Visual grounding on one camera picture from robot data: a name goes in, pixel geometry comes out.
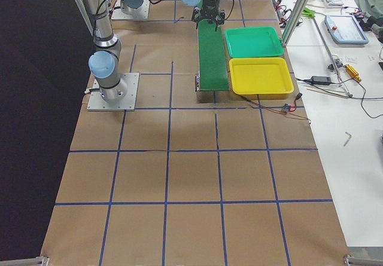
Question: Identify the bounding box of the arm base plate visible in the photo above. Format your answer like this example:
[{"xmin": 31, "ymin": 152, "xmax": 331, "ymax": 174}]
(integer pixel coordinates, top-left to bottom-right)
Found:
[
  {"xmin": 87, "ymin": 73, "xmax": 139, "ymax": 111},
  {"xmin": 111, "ymin": 0, "xmax": 150, "ymax": 21}
]

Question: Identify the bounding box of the small circuit board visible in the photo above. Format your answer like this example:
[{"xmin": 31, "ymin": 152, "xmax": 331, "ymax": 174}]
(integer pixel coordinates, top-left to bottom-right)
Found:
[{"xmin": 281, "ymin": 103, "xmax": 293, "ymax": 113}]

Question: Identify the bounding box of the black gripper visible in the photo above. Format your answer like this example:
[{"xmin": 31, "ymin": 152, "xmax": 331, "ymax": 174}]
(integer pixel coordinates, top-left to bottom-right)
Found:
[{"xmin": 191, "ymin": 7, "xmax": 225, "ymax": 31}]

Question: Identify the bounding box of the aluminium frame post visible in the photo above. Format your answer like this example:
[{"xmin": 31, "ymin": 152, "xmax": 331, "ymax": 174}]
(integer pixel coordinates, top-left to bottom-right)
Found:
[{"xmin": 281, "ymin": 0, "xmax": 308, "ymax": 47}]

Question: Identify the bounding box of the green conveyor belt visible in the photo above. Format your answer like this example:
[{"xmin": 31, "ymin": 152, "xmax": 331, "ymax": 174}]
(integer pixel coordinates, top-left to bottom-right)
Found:
[{"xmin": 196, "ymin": 20, "xmax": 229, "ymax": 91}]

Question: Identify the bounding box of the blue teach pendant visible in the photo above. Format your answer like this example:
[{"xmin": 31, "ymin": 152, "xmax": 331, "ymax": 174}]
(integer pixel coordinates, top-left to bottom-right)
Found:
[{"xmin": 324, "ymin": 15, "xmax": 369, "ymax": 45}]

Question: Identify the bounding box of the yellow plastic tray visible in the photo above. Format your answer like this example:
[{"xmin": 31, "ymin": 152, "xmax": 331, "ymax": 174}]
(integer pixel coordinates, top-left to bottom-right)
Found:
[{"xmin": 229, "ymin": 57, "xmax": 294, "ymax": 97}]

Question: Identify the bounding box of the gold resistor block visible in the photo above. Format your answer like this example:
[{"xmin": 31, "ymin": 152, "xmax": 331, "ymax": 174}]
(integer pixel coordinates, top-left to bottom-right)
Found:
[{"xmin": 344, "ymin": 64, "xmax": 361, "ymax": 82}]

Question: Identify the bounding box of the red and black wire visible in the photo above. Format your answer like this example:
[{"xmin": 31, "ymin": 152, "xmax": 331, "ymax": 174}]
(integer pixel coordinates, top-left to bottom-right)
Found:
[{"xmin": 239, "ymin": 92, "xmax": 312, "ymax": 126}]

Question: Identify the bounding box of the black power adapter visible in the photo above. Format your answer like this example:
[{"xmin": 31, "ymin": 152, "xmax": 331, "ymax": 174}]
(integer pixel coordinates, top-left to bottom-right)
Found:
[{"xmin": 311, "ymin": 76, "xmax": 332, "ymax": 85}]

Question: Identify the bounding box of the silver allen key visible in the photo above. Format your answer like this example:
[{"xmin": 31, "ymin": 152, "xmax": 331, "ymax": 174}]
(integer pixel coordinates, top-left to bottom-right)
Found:
[{"xmin": 343, "ymin": 132, "xmax": 352, "ymax": 147}]

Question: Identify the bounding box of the green plastic tray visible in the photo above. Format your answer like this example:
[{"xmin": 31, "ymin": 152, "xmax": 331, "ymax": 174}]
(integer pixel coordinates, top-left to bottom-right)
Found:
[{"xmin": 225, "ymin": 26, "xmax": 284, "ymax": 58}]

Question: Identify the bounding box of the green handled reach grabber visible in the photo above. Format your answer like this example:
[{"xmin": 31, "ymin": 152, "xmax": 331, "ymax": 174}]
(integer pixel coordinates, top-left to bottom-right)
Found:
[{"xmin": 302, "ymin": 7, "xmax": 353, "ymax": 99}]

